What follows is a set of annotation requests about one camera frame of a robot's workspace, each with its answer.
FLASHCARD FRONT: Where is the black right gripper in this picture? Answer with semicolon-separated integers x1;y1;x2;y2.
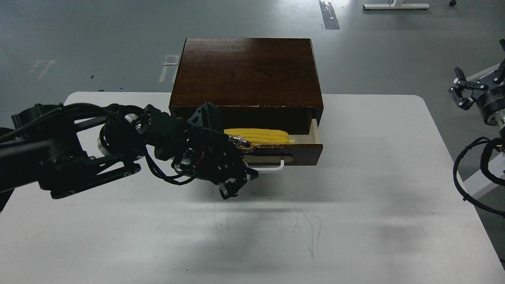
449;60;505;111

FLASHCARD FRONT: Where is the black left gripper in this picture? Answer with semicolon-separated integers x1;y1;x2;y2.
144;103;259;200

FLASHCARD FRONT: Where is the yellow corn cob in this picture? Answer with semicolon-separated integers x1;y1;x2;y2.
224;128;296;144

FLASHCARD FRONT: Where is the wooden drawer with white handle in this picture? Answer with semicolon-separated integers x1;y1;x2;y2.
224;116;323;167

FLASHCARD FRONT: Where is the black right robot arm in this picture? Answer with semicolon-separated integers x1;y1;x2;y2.
448;60;505;152

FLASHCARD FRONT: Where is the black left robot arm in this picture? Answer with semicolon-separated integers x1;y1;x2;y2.
0;103;259;200

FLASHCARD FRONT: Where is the dark wooden drawer cabinet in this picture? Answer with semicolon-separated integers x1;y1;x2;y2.
169;38;324;135

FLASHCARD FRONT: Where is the white side table edge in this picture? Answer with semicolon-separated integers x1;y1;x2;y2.
464;153;505;199

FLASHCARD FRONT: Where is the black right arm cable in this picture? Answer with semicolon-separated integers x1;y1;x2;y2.
453;136;505;218

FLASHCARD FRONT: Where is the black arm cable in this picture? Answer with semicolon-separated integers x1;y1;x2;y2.
453;136;505;218
142;114;198;186

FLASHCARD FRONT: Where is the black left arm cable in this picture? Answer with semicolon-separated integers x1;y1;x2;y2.
142;114;198;186

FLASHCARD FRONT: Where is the white desk leg frame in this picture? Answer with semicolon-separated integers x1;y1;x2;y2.
363;0;430;10

